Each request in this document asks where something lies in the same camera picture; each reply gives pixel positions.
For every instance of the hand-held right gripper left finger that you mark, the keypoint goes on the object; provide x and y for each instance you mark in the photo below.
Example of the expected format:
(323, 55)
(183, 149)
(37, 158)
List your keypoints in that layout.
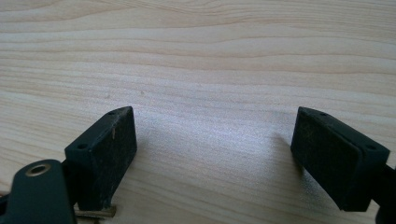
(102, 155)

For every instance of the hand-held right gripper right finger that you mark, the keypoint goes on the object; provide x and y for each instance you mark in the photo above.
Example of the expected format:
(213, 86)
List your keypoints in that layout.
(336, 155)

